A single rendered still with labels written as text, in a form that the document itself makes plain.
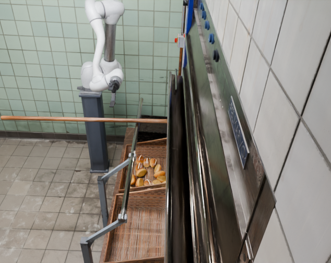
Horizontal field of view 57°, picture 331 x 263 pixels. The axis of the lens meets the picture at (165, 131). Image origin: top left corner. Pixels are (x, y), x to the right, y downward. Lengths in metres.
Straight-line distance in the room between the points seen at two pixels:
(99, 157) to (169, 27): 1.54
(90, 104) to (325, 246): 2.79
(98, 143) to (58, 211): 0.77
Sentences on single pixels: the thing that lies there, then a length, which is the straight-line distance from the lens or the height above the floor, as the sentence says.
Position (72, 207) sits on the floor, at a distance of 3.29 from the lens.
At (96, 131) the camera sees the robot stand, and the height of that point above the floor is 0.58.
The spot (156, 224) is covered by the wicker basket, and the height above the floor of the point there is 0.59.
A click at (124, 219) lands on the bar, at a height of 1.17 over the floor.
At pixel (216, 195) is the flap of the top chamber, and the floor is 1.77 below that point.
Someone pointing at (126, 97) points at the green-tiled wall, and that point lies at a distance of 3.60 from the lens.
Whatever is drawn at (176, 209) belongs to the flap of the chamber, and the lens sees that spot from 1.36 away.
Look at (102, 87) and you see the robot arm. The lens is 2.51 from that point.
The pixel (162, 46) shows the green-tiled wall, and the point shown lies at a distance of 3.30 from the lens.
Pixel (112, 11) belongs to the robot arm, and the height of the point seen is 1.76.
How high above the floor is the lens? 2.46
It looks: 36 degrees down
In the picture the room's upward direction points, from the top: 3 degrees clockwise
